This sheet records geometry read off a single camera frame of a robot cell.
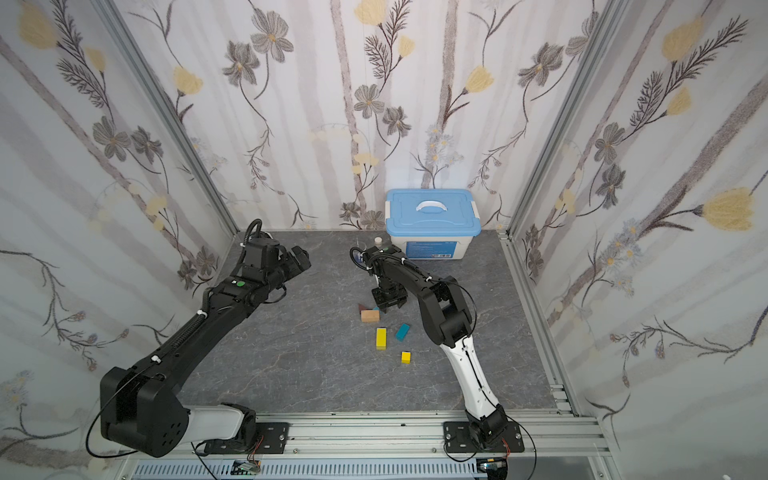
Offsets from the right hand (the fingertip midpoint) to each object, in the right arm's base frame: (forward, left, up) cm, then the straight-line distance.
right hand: (396, 298), depth 97 cm
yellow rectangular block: (-14, +4, 0) cm, 15 cm away
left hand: (+2, +28, +19) cm, 34 cm away
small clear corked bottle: (+19, +7, +6) cm, 21 cm away
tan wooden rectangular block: (-6, +8, -2) cm, 10 cm away
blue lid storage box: (+23, -12, +12) cm, 29 cm away
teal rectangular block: (-11, -2, -2) cm, 11 cm away
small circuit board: (-47, +36, -1) cm, 59 cm away
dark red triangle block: (-4, +11, -1) cm, 12 cm away
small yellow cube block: (-19, -3, 0) cm, 20 cm away
